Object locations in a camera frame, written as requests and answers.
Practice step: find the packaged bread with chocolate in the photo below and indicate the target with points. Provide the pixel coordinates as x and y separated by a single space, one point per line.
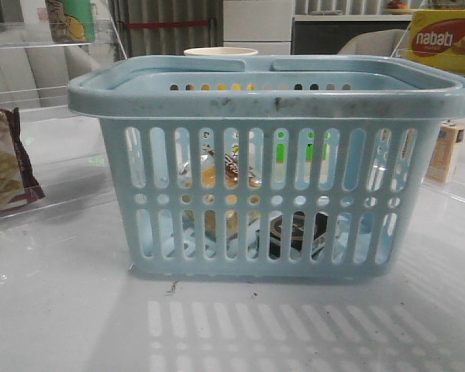
208 180

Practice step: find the light blue plastic basket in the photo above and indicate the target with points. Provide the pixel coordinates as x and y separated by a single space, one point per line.
347 136

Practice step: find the white paper cup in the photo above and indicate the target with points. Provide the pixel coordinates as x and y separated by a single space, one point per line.
220 51

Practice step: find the white drawer cabinet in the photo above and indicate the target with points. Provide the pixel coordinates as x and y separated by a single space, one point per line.
265 26

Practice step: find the white shelf with dark cabinet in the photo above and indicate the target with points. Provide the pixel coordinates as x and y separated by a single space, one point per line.
325 34

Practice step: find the tan biscuit box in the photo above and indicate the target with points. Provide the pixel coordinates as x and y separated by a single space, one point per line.
442 164

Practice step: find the beige armchair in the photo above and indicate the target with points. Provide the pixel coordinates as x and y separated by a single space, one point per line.
380 43

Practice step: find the maroon cracker snack bag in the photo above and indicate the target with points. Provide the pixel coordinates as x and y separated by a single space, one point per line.
18 185

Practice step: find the green cartoon snack package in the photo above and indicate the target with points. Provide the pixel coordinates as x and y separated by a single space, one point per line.
70 21

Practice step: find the clear acrylic left shelf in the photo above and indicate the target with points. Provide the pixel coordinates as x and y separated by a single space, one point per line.
65 150

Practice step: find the clear acrylic shelf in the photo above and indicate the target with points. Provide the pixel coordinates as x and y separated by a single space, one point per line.
455 188
65 150

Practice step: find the clear acrylic right shelf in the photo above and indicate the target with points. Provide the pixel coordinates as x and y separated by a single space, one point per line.
455 188

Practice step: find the yellow nabati wafer box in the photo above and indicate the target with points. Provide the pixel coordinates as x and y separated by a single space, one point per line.
437 38

